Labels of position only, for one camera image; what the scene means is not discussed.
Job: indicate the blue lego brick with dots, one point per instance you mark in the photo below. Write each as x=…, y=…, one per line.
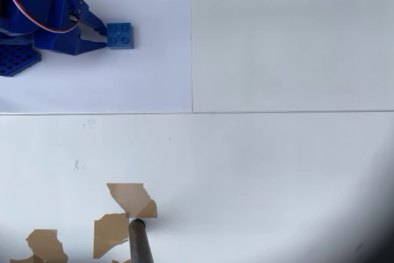
x=120, y=34

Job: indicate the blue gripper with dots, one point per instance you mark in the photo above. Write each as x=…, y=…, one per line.
x=61, y=42

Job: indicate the torn white paper sheet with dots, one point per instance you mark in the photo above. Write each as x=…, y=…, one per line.
x=246, y=183

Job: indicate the dark metal pole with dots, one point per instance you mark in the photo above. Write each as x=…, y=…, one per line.
x=140, y=241

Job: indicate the blue grid base plate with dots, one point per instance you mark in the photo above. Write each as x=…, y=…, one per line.
x=18, y=59

